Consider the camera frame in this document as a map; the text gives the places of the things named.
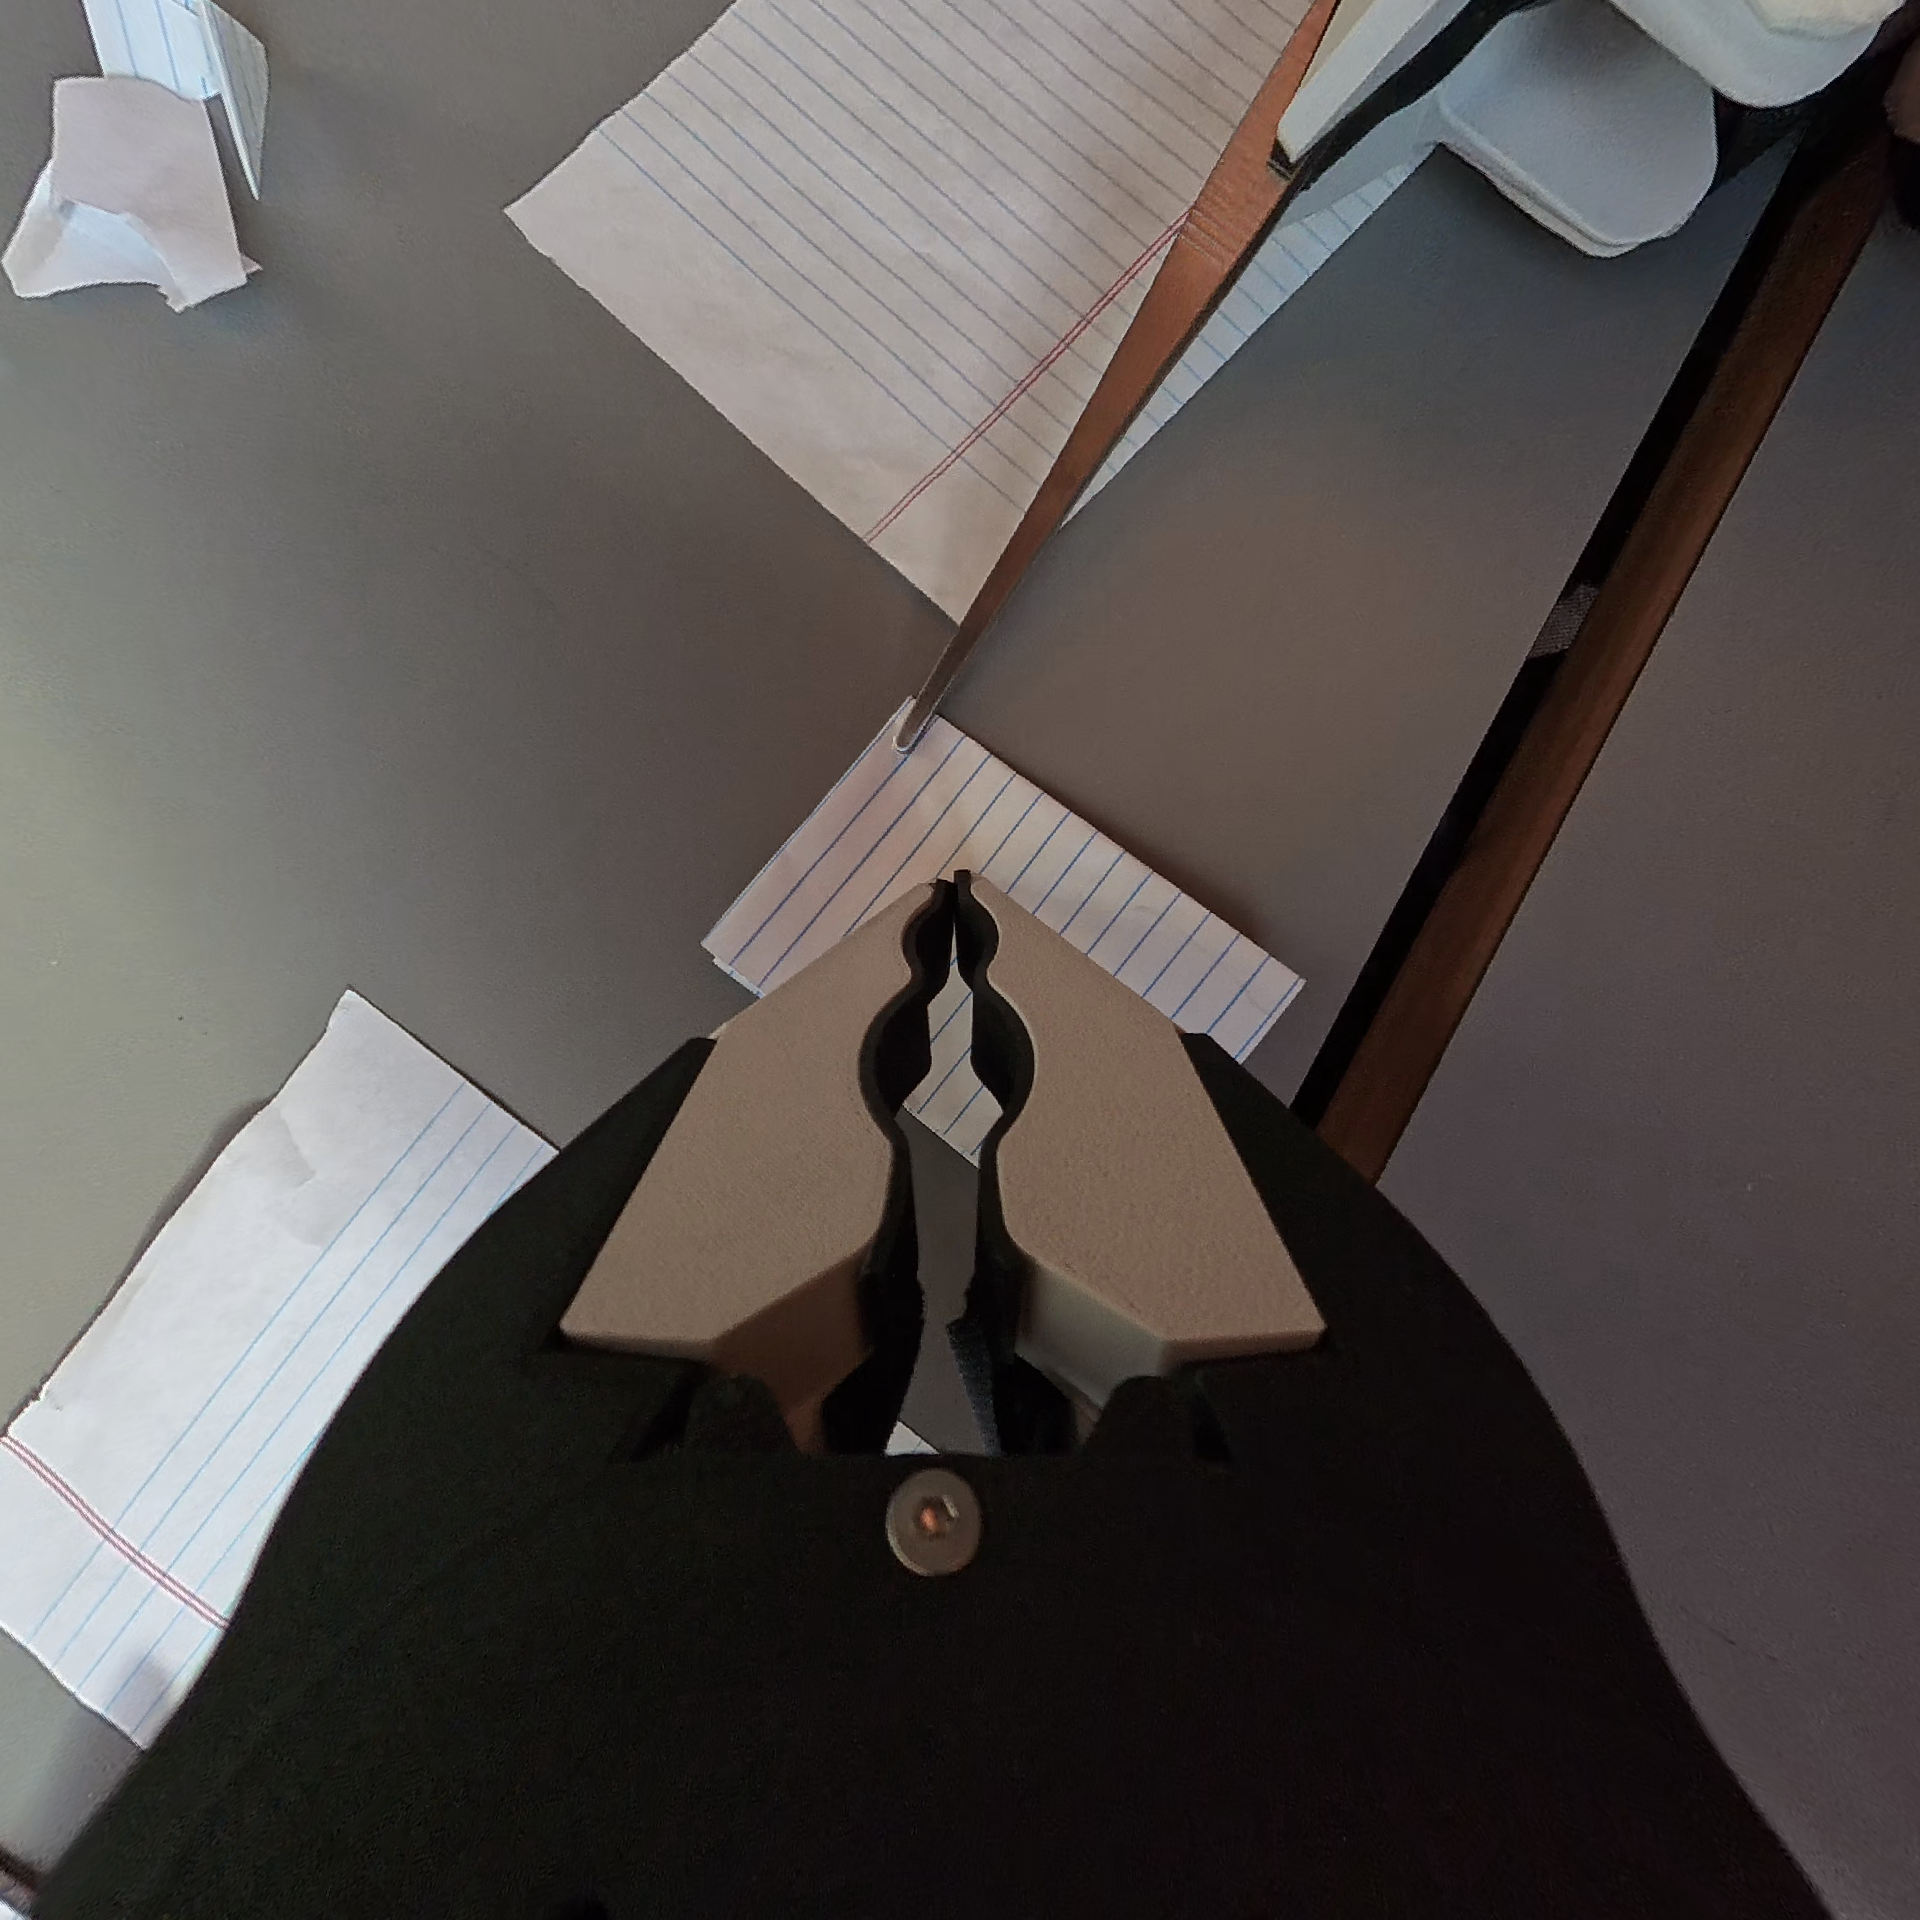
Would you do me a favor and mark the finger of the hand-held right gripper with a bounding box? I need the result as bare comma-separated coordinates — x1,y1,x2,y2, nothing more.
1266,0,1501,189

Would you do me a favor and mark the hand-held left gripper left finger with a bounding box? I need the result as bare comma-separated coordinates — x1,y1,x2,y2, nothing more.
558,878,962,1453

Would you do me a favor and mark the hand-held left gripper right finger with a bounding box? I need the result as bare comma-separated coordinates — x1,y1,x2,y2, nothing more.
954,866,1331,1450

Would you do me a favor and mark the lined paper sheet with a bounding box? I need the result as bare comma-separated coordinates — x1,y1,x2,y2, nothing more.
506,0,1419,619
702,698,1308,1163
0,988,561,1754

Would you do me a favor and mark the crumpled white paper scrap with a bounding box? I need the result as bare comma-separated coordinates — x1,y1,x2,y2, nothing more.
0,76,266,313

